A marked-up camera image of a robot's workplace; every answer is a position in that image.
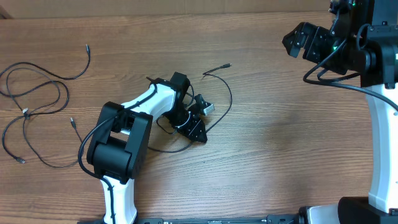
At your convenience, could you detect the thin black USB cable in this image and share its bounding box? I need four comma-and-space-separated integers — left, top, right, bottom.
146, 63, 234, 154

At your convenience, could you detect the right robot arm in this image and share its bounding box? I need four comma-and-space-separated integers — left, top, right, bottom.
282, 1, 397, 223

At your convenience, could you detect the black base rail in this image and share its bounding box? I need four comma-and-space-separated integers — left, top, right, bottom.
77, 213, 312, 224

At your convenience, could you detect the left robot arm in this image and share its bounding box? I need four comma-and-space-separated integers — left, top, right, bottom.
79, 72, 215, 223

